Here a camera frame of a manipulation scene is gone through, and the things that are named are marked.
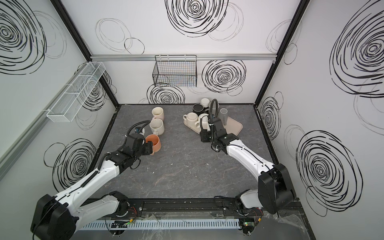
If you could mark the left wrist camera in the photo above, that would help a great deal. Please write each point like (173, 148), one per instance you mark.
(140, 130)

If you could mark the beige plastic tray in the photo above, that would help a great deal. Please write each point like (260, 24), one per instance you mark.
(232, 127)

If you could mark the small white mug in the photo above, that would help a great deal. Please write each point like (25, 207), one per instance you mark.
(205, 102)

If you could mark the speckled cream mug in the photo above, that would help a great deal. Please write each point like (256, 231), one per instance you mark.
(157, 126)

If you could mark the pink mug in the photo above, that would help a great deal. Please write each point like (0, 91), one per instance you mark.
(158, 113)

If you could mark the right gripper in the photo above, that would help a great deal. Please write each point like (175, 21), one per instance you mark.
(205, 133)

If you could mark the tall grey mug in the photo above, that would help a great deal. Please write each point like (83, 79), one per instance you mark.
(223, 115)

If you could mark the white ribbed mug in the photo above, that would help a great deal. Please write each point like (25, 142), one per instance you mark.
(202, 122)

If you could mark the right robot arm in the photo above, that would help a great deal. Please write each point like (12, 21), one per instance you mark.
(275, 188)

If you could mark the white wire shelf basket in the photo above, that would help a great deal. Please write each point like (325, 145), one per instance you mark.
(84, 91)

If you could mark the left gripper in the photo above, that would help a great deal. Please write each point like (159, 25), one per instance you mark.
(147, 147)

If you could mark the orange and cream mug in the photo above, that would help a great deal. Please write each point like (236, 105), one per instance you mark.
(156, 142)

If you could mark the white mug with handle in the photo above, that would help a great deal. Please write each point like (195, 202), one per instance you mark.
(190, 119)

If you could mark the wide grey mug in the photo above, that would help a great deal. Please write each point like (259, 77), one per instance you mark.
(214, 106)

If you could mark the white slotted cable duct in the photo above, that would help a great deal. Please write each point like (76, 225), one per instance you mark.
(164, 224)

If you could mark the black wire basket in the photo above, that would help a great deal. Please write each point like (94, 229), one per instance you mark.
(176, 70)

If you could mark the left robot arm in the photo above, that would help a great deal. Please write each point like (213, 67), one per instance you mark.
(59, 217)

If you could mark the black mug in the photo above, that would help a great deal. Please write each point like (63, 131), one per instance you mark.
(198, 109)

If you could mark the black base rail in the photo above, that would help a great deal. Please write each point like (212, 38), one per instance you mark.
(227, 207)

